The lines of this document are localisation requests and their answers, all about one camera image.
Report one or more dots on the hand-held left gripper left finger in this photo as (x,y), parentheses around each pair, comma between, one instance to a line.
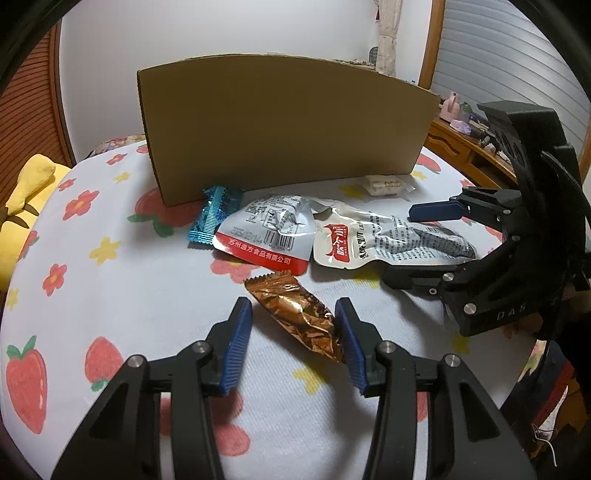
(238,350)

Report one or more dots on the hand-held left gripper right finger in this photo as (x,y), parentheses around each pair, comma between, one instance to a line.
(353,350)

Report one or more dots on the wooden window frame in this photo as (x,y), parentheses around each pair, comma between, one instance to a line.
(430,46)

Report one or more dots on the long wooden cabinet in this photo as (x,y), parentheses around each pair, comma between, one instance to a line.
(457,147)

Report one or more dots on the silver pouch red edge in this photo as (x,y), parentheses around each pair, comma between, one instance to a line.
(268,230)

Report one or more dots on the wooden louvered wardrobe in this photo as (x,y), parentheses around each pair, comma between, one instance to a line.
(32,106)

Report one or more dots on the small desk fan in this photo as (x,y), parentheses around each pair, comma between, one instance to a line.
(374,55)

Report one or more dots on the cardboard box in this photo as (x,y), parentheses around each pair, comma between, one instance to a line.
(286,129)

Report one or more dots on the pink thermos bottle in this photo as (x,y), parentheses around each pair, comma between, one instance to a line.
(451,106)

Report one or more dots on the copper foil snack packet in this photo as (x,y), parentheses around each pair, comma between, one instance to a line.
(300,318)

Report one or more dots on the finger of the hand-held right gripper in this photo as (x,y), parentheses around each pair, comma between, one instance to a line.
(415,277)
(434,211)

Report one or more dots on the blue snack wrapper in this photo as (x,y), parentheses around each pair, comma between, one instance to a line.
(214,214)

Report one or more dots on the pale patterned curtain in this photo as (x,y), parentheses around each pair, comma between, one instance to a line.
(387,37)

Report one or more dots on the white pouch red label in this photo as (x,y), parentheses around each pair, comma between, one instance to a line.
(369,240)

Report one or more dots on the yellow plush toy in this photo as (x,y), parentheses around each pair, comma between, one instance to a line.
(27,198)

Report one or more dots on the small white candy packet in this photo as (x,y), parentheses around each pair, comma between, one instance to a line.
(385,185)

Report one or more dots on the strawberry print bed sheet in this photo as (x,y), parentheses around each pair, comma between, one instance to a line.
(138,300)

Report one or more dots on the grey window blind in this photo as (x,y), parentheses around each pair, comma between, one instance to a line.
(498,50)

